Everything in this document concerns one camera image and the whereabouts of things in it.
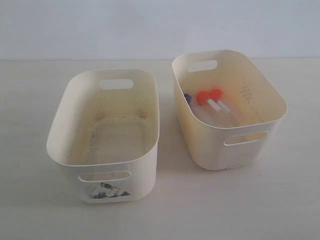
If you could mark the blue-capped clear tube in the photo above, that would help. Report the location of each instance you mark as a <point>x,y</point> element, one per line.
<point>188,98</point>

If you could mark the orange-capped clear tube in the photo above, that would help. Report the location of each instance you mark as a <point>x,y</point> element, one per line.
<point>216,95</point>
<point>204,99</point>

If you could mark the cream plastic bin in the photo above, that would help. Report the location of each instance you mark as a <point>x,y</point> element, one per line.
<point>105,133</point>
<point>215,139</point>

